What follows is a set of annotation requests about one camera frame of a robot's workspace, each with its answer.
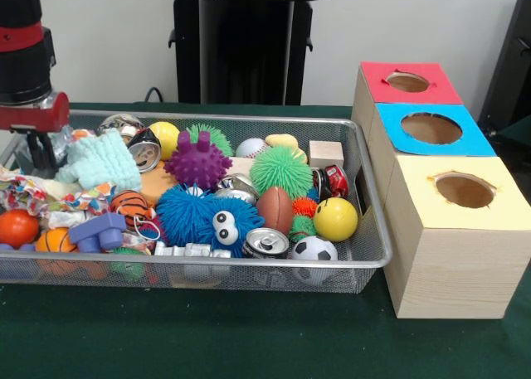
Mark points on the wooden box with three holes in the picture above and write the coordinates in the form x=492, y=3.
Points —
x=456, y=271

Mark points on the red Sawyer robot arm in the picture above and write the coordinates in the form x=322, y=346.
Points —
x=20, y=64

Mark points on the yellow ball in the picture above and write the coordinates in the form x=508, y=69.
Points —
x=335, y=221

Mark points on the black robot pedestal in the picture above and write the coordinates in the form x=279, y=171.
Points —
x=249, y=43

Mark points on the brown toy football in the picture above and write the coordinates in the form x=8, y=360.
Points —
x=275, y=210

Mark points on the green puffer ball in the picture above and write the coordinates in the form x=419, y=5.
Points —
x=281, y=171

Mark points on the black and white soccer ball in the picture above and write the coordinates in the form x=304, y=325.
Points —
x=314, y=250

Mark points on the shallow mesh bin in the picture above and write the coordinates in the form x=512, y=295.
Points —
x=249, y=277

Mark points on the blue puffer ball with eyes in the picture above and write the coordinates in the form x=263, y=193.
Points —
x=186, y=217

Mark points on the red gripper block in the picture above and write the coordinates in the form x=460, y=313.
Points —
x=37, y=117

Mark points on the black chair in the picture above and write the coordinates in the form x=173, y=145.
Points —
x=514, y=64

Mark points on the dark green table cloth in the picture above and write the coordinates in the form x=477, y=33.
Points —
x=207, y=337
x=520, y=132

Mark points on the crushed red and black can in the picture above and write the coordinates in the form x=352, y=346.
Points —
x=332, y=180

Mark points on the purple spiky ball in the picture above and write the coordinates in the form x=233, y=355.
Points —
x=198, y=161

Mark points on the silver drink can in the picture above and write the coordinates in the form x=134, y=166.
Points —
x=265, y=243

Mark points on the crushed bottle with colourful label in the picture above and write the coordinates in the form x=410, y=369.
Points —
x=63, y=140

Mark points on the mint knitted cloth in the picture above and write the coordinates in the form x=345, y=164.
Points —
x=103, y=163

